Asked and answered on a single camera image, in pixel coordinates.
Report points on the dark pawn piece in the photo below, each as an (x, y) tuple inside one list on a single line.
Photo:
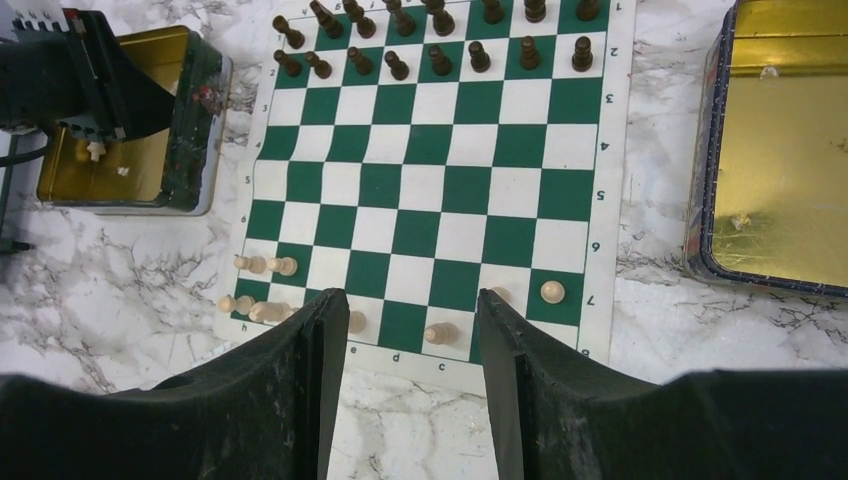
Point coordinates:
[(529, 58), (441, 64), (398, 68), (361, 63), (321, 68), (289, 65), (582, 58), (478, 57)]

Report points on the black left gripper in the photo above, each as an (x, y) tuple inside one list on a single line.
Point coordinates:
[(70, 70)]

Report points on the white bishop piece c file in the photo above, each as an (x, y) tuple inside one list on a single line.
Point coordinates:
[(444, 333)]

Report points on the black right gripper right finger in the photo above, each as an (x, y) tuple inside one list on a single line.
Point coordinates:
[(557, 414)]

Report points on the dark rook piece corner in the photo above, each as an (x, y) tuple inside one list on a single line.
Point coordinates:
[(295, 38)]

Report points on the white pawn piece b file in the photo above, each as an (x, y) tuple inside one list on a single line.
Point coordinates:
[(503, 293)]

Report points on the dark king piece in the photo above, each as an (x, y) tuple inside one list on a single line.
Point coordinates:
[(442, 21)]

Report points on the white pawn piece a file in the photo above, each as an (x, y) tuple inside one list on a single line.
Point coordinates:
[(552, 292)]

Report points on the white king chess piece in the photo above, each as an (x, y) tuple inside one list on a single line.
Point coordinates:
[(96, 151)]

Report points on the empty gold tin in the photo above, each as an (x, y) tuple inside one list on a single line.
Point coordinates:
[(768, 198)]

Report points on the green white chess board mat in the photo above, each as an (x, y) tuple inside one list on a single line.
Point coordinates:
[(413, 196)]

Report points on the dark queen piece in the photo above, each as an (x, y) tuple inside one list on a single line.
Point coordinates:
[(405, 25)]

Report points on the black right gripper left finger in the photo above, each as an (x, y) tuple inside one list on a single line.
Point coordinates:
[(264, 410)]

